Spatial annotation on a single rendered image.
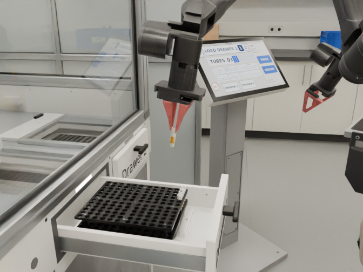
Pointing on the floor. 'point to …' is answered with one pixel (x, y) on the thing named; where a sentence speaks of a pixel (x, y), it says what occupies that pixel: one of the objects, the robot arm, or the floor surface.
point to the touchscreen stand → (271, 249)
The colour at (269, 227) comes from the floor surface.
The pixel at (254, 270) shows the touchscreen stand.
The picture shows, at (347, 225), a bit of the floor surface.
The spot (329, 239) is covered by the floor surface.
